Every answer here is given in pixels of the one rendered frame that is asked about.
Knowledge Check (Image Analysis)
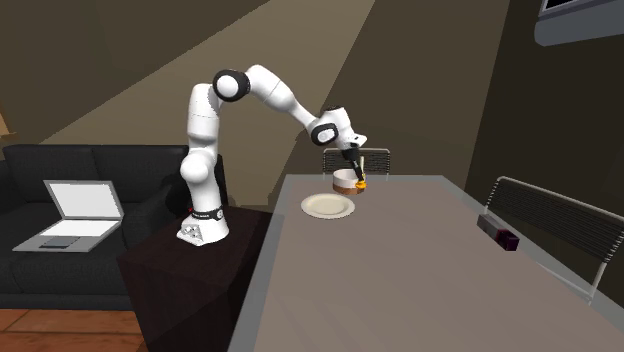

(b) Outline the dark robot stand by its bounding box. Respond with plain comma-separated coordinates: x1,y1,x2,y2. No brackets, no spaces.
116,205,274,352

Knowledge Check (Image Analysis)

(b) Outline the dark grey and maroon box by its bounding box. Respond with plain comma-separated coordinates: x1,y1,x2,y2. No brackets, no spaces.
476,213,521,253

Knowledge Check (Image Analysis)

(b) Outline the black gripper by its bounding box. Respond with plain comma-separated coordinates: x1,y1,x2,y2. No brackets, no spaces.
341,148,365,184

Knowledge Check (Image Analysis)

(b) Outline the white bowl with brown base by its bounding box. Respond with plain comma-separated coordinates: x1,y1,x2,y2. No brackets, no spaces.
332,168,366,196

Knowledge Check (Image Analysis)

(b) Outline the black sofa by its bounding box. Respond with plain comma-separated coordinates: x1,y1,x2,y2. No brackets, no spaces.
0,143,230,312

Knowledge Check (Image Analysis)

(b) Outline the cream plate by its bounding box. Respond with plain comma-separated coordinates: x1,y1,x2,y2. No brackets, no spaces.
300,192,356,220

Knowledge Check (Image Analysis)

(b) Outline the black slatted metal chair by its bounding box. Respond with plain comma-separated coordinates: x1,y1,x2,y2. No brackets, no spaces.
322,147,392,183
483,176,624,307

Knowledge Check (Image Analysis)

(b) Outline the grey open laptop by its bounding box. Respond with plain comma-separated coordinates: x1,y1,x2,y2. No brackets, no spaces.
12,179,126,254

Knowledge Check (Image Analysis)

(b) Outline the grey wall window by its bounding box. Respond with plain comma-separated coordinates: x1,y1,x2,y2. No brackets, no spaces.
534,0,624,48

